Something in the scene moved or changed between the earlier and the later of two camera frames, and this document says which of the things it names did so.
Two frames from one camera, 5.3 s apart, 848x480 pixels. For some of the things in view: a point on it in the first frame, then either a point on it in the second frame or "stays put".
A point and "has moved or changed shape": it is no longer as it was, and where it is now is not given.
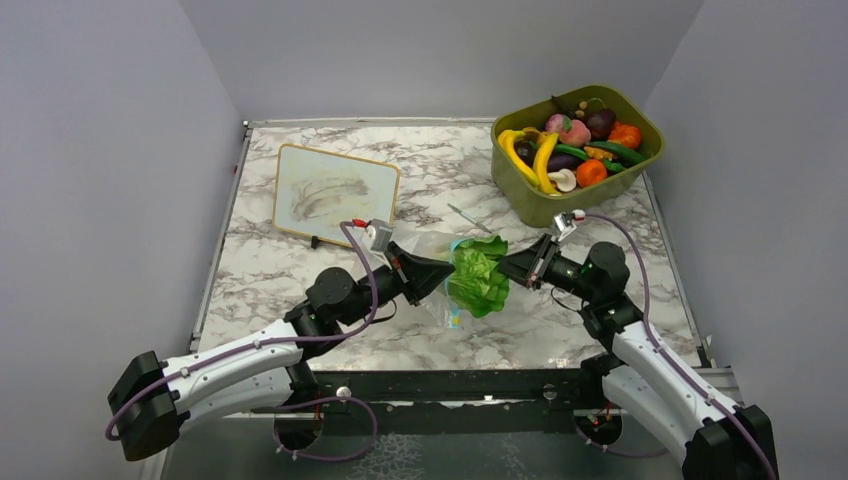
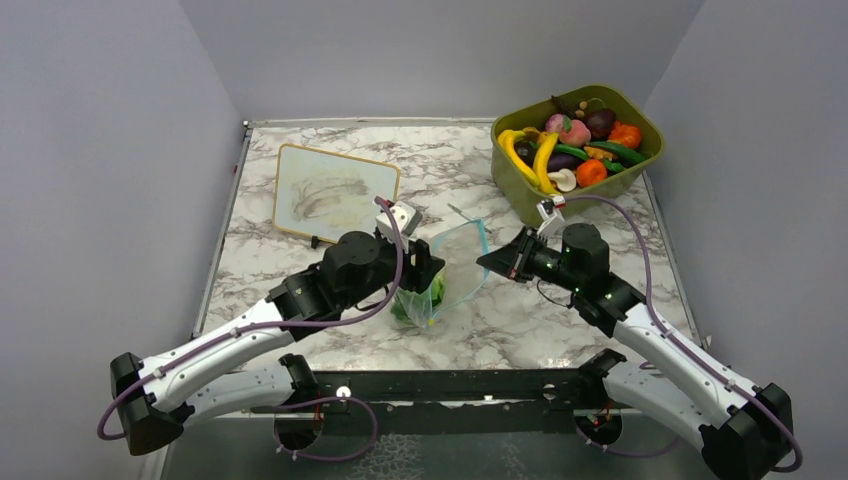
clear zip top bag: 438,246 has moved or changed shape
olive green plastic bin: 573,153 stays put
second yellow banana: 506,139 stays put
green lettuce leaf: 477,286 → 416,308
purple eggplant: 558,161 stays put
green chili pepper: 581,153 stays put
